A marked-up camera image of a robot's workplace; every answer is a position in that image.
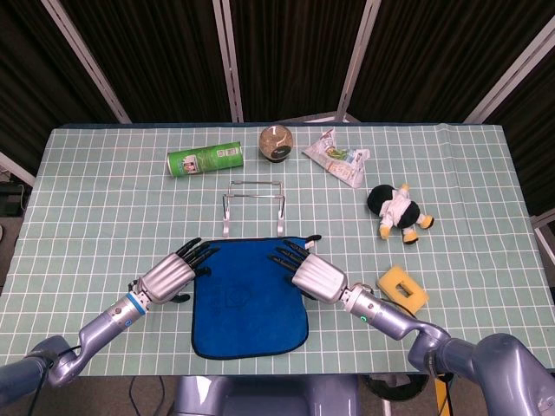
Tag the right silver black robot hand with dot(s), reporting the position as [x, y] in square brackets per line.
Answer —
[321, 277]

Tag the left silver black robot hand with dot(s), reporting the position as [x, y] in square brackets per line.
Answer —
[167, 277]

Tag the blue cloth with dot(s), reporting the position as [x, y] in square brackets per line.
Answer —
[251, 312]

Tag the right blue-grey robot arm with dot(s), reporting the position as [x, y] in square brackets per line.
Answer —
[390, 316]

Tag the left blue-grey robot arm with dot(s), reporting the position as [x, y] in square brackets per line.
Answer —
[108, 320]

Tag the yellow sponge with slot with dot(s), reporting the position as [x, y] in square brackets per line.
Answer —
[392, 279]

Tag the green white checkered tablecloth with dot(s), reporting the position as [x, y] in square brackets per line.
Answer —
[108, 216]

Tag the black white penguin plush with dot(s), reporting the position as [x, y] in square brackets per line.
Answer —
[379, 200]

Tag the white crumpled snack bag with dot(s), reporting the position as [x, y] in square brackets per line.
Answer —
[342, 167]

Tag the green cylindrical chips can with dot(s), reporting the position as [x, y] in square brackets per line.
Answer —
[204, 159]

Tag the black round bin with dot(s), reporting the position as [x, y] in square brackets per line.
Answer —
[390, 388]

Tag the blue-grey robot torso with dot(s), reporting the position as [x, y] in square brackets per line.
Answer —
[260, 398]

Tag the round glass jar dark base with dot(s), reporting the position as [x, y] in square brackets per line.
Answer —
[273, 138]

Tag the black equipment box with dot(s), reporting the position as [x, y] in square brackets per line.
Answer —
[11, 199]

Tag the dark pleated curtain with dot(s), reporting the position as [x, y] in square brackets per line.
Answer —
[165, 52]

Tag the white partition frame post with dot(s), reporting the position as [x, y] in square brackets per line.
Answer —
[544, 221]
[230, 65]
[17, 169]
[511, 73]
[357, 65]
[89, 65]

